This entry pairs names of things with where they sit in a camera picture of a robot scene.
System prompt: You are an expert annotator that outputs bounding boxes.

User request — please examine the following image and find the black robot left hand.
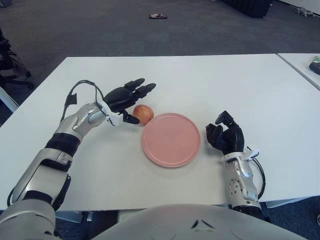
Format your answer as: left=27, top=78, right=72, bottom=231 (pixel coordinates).
left=103, top=78, right=157, bottom=125

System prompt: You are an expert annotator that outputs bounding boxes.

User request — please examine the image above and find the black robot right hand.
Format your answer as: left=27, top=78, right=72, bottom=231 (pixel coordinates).
left=205, top=110, right=245, bottom=156

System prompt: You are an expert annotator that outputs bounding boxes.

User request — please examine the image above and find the red yellow apple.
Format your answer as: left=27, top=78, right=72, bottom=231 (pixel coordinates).
left=132, top=104, right=154, bottom=125

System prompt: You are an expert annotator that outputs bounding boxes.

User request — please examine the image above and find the pink round plate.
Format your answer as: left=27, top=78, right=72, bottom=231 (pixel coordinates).
left=141, top=112, right=202, bottom=168

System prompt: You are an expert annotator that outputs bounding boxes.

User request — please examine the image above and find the grey robot torso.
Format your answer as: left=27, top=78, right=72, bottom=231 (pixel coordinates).
left=91, top=203, right=301, bottom=240

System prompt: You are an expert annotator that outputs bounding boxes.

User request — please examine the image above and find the grey handheld controller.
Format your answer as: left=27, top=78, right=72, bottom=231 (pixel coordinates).
left=308, top=61, right=320, bottom=75

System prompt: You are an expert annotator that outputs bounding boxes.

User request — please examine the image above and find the dark office chair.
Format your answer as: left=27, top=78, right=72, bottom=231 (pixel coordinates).
left=0, top=27, right=35, bottom=90

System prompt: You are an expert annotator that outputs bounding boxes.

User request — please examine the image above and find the black box furniture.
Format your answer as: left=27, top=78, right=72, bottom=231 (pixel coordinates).
left=219, top=0, right=273, bottom=18

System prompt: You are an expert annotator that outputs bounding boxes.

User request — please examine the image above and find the grey floor clutter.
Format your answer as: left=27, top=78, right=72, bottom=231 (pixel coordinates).
left=294, top=7, right=313, bottom=17

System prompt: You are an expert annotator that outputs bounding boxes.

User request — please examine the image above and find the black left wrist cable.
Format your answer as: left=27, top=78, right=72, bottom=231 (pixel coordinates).
left=60, top=79, right=106, bottom=124

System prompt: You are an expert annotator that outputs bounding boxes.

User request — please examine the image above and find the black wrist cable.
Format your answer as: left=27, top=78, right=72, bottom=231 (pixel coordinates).
left=60, top=79, right=106, bottom=124
left=250, top=154, right=266, bottom=201

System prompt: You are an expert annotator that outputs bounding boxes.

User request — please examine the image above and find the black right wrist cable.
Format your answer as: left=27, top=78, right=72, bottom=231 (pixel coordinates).
left=250, top=154, right=266, bottom=201

